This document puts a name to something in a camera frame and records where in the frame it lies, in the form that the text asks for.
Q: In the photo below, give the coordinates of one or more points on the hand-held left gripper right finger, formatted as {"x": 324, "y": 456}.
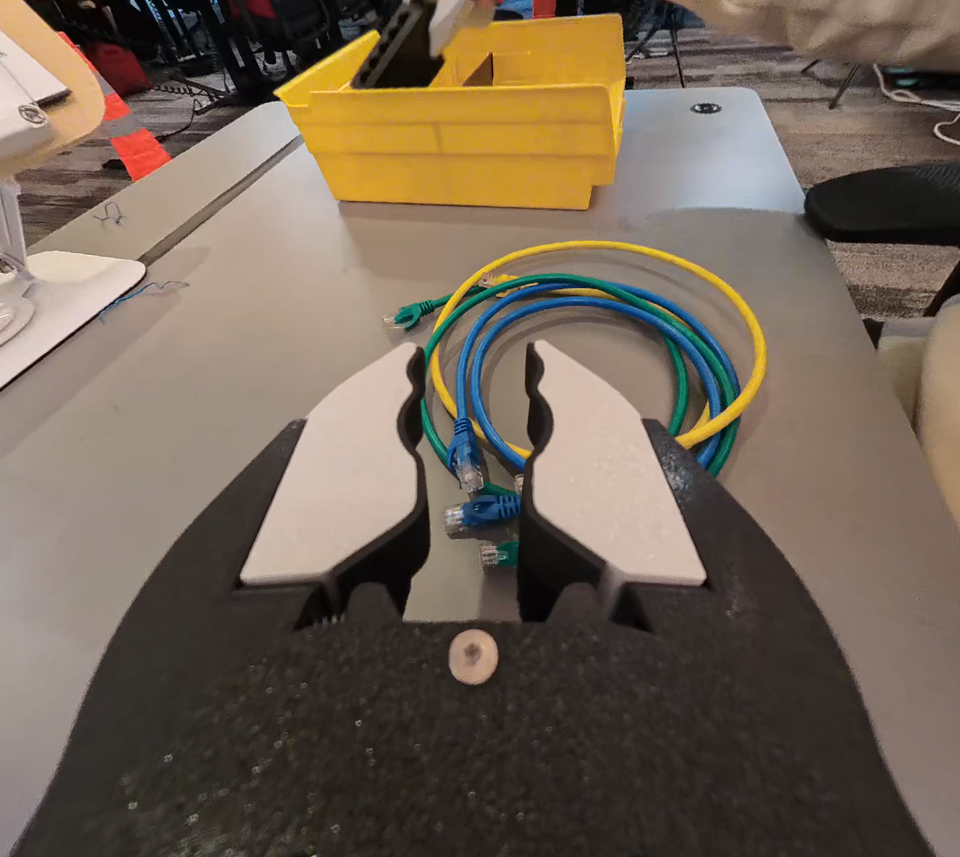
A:
{"x": 607, "y": 489}

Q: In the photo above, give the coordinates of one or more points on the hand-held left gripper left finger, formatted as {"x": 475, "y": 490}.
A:
{"x": 337, "y": 489}

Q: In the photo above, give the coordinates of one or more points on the black network switch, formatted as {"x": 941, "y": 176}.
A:
{"x": 397, "y": 54}

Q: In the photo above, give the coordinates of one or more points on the yellow plastic bin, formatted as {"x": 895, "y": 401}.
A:
{"x": 465, "y": 152}

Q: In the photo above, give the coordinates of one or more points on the black table grommet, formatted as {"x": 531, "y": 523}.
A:
{"x": 706, "y": 108}

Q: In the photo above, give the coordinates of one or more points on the red bag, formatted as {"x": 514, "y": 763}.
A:
{"x": 120, "y": 66}

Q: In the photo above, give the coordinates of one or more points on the person's leg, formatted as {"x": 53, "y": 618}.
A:
{"x": 937, "y": 407}

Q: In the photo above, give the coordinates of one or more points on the orange safety cone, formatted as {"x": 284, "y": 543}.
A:
{"x": 131, "y": 137}

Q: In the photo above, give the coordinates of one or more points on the printed instruction sheet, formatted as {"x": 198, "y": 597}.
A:
{"x": 22, "y": 84}

